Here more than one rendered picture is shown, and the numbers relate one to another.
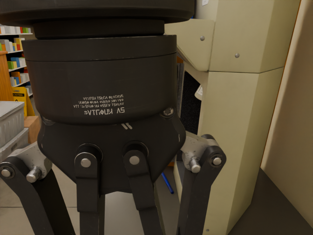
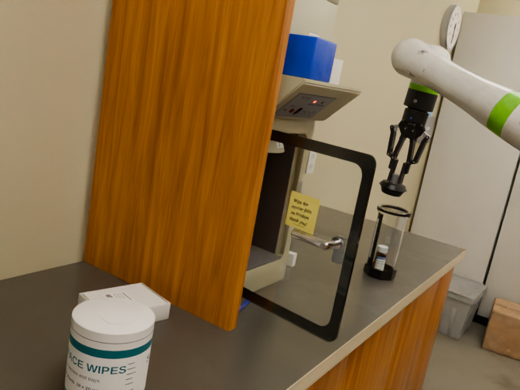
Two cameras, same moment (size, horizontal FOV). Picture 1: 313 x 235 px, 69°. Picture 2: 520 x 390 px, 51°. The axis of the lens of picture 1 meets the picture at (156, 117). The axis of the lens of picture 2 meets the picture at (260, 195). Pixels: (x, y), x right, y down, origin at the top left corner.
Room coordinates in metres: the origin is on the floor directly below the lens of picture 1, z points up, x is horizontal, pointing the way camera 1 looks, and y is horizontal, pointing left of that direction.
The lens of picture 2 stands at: (1.77, 0.67, 1.50)
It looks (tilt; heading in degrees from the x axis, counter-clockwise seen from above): 12 degrees down; 215
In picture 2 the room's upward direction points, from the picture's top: 10 degrees clockwise
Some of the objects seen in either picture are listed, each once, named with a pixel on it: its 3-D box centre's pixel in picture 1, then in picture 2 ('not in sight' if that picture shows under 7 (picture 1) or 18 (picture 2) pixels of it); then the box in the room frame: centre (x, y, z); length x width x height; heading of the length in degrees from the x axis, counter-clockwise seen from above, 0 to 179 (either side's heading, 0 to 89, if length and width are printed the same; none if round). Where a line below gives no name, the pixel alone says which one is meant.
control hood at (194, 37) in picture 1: (173, 41); (311, 101); (0.64, -0.04, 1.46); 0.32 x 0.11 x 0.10; 4
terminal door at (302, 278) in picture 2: not in sight; (295, 230); (0.80, 0.09, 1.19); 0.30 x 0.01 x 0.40; 87
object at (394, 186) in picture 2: not in sight; (394, 183); (0.12, 0.01, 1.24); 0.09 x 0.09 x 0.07
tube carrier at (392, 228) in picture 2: not in sight; (387, 240); (0.15, 0.04, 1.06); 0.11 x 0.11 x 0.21
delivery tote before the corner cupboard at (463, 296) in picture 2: not in sight; (433, 298); (-2.05, -0.36, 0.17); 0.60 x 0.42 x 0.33; 92
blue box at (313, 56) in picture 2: not in sight; (304, 57); (0.71, -0.03, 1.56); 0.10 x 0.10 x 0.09; 4
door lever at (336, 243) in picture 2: not in sight; (315, 238); (0.84, 0.16, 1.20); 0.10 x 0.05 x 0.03; 87
